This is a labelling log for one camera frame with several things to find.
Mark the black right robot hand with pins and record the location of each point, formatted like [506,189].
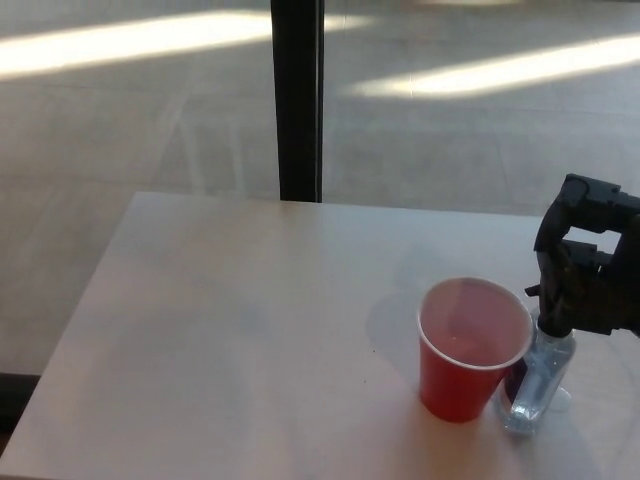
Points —
[595,295]

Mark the red plastic cup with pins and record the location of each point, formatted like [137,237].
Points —
[450,385]

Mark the black window frame post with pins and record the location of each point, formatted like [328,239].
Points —
[298,100]

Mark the clear pump soap bottle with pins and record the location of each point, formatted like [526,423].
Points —
[535,375]

